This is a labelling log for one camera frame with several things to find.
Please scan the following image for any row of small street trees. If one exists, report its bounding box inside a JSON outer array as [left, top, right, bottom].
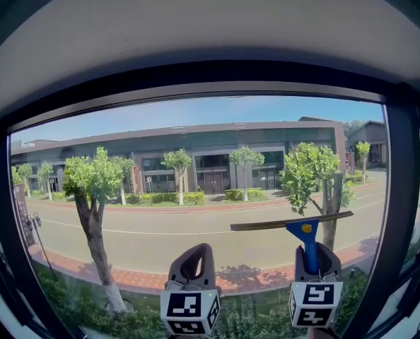
[[11, 141, 372, 208]]

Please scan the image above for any large window glass pane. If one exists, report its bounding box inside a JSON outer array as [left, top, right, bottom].
[[8, 95, 388, 339]]

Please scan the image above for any person's right forearm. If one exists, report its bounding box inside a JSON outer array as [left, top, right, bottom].
[[308, 326, 338, 339]]

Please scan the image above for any blue squeegee with brass blade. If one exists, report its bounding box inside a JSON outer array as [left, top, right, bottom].
[[230, 210, 355, 275]]

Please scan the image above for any small grey gabled building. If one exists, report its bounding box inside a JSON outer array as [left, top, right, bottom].
[[347, 120, 387, 169]]

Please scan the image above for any black street lamp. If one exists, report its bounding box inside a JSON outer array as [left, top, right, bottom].
[[25, 212, 58, 282]]

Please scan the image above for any black window frame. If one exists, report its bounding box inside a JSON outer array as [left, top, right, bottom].
[[0, 60, 420, 339]]

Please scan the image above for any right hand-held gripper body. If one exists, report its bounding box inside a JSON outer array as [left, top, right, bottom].
[[288, 273, 344, 328]]

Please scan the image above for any long dark grey building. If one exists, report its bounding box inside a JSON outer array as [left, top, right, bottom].
[[11, 116, 349, 196]]

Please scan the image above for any red banner sign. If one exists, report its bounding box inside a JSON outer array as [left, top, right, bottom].
[[13, 184, 36, 247]]

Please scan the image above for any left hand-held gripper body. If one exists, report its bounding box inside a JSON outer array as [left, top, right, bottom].
[[159, 280, 222, 335]]

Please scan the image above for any leaning roadside tree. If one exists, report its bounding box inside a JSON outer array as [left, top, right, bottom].
[[62, 145, 136, 314]]

